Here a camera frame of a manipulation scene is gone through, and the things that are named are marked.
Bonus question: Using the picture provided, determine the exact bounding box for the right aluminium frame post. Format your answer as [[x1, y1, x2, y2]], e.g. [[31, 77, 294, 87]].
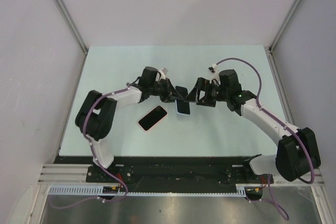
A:
[[268, 0, 303, 54]]

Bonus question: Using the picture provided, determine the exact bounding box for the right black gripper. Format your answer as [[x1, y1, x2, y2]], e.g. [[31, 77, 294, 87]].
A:
[[184, 78, 229, 108]]

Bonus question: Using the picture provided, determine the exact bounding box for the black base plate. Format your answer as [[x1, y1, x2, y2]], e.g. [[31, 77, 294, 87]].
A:
[[55, 156, 274, 189]]

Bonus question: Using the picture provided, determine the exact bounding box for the aluminium frame post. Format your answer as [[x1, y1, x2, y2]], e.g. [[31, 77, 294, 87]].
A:
[[53, 0, 88, 56], [268, 0, 303, 54]]

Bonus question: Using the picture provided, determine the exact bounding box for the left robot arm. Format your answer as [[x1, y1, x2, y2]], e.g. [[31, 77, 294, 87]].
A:
[[75, 67, 184, 182]]

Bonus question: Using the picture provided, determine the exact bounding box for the grey slotted cable duct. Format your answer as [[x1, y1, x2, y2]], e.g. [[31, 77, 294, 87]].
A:
[[48, 184, 262, 197]]

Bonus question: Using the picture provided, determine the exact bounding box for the left aluminium frame post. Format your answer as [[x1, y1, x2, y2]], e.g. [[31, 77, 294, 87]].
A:
[[53, 0, 88, 56]]

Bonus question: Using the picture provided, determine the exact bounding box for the aluminium cross rail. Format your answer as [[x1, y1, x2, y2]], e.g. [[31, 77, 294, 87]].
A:
[[38, 164, 325, 187]]

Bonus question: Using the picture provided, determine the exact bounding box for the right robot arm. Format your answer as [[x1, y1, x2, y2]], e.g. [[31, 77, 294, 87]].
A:
[[185, 69, 321, 183]]

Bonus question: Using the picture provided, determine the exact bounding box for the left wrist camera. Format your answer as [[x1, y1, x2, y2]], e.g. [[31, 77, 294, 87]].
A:
[[158, 68, 168, 80]]

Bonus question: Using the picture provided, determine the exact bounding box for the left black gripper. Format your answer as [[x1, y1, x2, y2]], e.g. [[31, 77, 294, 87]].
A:
[[149, 78, 183, 103]]

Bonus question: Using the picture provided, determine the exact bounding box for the green phone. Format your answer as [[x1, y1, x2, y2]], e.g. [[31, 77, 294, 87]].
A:
[[175, 86, 191, 114]]

